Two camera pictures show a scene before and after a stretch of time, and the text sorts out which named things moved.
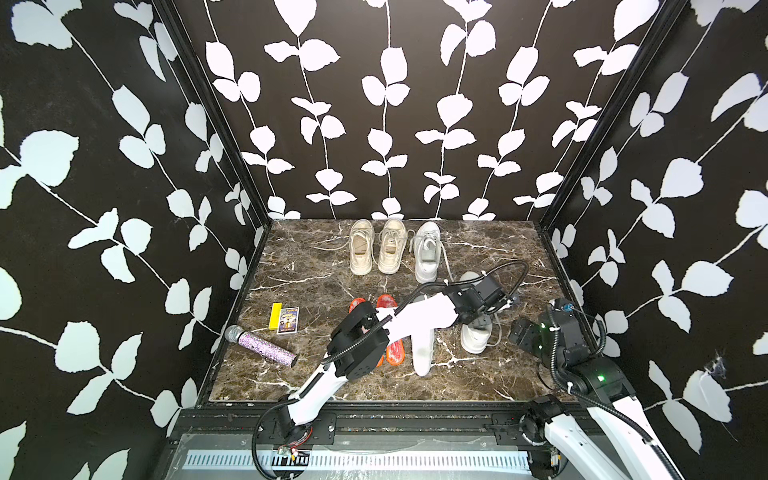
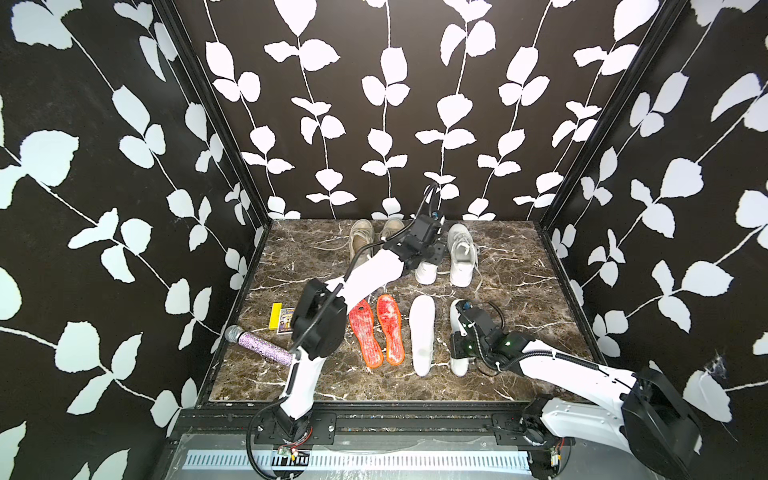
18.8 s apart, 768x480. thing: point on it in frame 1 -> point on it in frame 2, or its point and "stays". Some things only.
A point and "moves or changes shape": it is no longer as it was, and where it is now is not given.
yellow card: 275,315 stays
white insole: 422,351 stays
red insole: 395,351 stays
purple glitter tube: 237,335 stays
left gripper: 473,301 -> 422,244
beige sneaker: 362,235 stays
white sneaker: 475,335 moves or changes shape
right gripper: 532,329 -> 455,345
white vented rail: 350,459 stays
